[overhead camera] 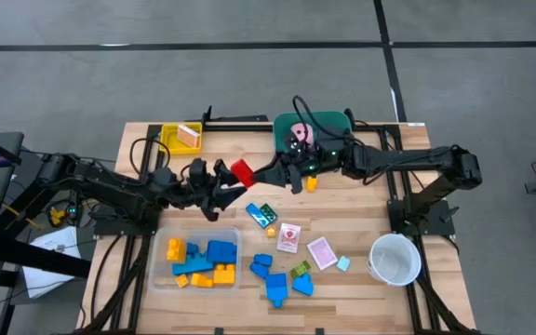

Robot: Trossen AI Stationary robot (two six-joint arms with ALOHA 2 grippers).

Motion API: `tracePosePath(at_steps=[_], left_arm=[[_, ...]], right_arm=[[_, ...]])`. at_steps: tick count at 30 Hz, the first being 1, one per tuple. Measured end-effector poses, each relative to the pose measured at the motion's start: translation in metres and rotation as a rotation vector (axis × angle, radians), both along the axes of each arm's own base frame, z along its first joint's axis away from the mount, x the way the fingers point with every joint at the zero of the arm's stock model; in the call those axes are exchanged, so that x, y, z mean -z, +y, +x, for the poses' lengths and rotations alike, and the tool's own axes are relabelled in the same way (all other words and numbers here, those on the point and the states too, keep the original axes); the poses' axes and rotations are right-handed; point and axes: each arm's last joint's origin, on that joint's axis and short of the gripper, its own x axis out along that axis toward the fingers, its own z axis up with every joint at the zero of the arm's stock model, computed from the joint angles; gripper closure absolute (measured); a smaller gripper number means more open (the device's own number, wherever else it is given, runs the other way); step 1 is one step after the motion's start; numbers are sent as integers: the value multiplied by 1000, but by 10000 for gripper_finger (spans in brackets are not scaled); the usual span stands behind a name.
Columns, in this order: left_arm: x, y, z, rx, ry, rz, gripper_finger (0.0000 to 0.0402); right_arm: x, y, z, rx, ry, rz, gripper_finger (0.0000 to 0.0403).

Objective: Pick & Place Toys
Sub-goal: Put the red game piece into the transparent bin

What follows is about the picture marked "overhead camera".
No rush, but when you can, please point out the orange two-stud toy block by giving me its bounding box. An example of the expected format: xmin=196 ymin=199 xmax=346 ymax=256
xmin=212 ymin=263 xmax=236 ymax=286

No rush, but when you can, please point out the teal plastic bin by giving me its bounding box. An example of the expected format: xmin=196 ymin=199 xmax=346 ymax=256
xmin=272 ymin=110 xmax=355 ymax=162

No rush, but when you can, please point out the yellow cable plug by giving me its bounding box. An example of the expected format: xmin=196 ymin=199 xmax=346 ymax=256
xmin=48 ymin=208 xmax=67 ymax=227

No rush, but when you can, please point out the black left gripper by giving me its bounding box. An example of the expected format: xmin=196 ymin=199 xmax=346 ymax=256
xmin=188 ymin=157 xmax=248 ymax=222

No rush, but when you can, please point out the white paper cup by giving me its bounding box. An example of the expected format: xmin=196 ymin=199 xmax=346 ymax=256
xmin=366 ymin=233 xmax=422 ymax=287

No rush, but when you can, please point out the clear plastic container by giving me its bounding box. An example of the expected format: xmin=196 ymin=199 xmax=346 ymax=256
xmin=146 ymin=225 xmax=243 ymax=294

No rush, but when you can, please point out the yellow mesh basket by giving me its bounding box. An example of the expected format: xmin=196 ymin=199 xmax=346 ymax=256
xmin=158 ymin=122 xmax=203 ymax=155

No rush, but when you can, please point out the red toy brick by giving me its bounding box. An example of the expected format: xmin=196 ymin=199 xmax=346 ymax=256
xmin=230 ymin=158 xmax=256 ymax=189

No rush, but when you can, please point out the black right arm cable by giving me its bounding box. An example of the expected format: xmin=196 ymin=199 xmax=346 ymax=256
xmin=291 ymin=95 xmax=348 ymax=141

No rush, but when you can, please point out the long blue toy block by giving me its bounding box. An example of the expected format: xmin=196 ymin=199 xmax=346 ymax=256
xmin=171 ymin=253 xmax=216 ymax=275

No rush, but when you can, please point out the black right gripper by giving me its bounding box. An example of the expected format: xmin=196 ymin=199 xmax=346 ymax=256
xmin=251 ymin=146 xmax=346 ymax=195

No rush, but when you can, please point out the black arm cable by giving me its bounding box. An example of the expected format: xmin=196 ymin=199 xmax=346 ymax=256
xmin=129 ymin=137 xmax=172 ymax=177
xmin=291 ymin=95 xmax=348 ymax=141

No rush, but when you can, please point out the black cable under table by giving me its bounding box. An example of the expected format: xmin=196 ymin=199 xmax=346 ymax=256
xmin=89 ymin=234 xmax=127 ymax=325

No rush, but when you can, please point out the green transparent toy brick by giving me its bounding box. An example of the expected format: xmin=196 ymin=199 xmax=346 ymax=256
xmin=259 ymin=203 xmax=279 ymax=223

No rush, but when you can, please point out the square blue toy block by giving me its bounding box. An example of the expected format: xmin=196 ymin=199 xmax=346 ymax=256
xmin=206 ymin=239 xmax=239 ymax=265

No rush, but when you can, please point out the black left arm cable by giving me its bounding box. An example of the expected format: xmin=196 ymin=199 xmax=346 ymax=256
xmin=129 ymin=137 xmax=172 ymax=177

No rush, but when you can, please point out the lime green toy brick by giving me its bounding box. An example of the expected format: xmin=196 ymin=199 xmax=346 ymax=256
xmin=288 ymin=260 xmax=312 ymax=279

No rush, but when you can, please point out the playing card deck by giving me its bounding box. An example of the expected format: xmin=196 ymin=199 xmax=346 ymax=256
xmin=176 ymin=124 xmax=202 ymax=149

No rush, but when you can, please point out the pink foam die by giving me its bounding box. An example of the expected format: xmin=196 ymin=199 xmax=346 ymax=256
xmin=290 ymin=122 xmax=315 ymax=146

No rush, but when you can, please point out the blue transparent toy brick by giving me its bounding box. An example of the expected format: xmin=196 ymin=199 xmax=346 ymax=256
xmin=245 ymin=202 xmax=272 ymax=229

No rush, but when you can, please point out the white paper sheet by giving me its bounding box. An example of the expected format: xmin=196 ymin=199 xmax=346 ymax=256
xmin=21 ymin=226 xmax=83 ymax=299

